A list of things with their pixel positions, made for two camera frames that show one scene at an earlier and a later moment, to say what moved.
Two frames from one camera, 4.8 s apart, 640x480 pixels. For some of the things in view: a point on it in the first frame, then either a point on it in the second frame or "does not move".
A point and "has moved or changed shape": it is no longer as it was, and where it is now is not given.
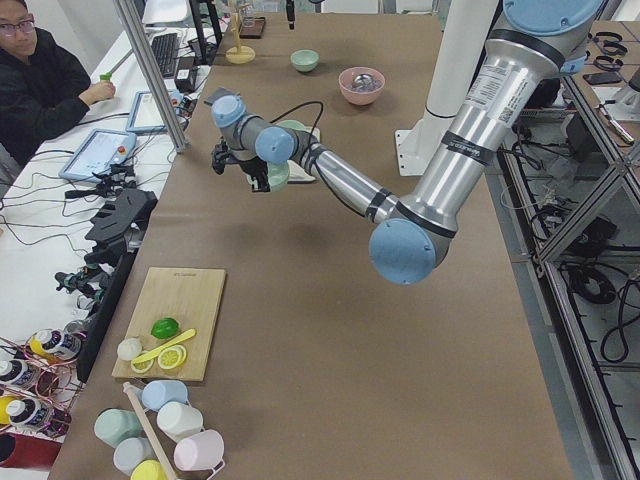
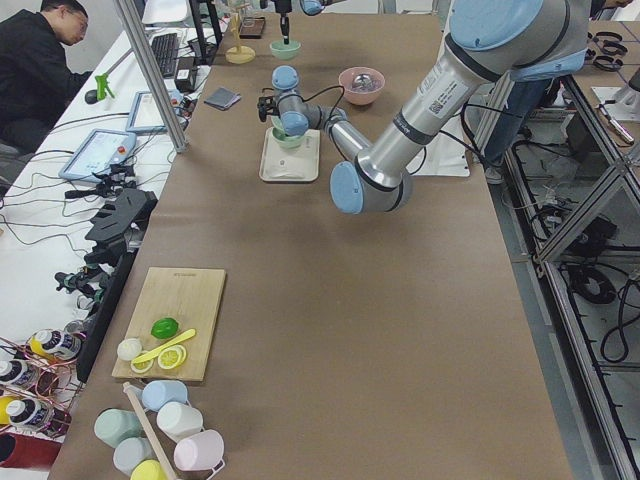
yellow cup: (149, 469) does not move
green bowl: (304, 60) -> (284, 51)
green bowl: (278, 173) has moved or changed shape
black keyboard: (166, 48) does not move
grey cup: (130, 452) does not move
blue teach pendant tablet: (97, 152) does not move
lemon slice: (172, 357) does not move
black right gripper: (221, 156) -> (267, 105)
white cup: (178, 420) does not move
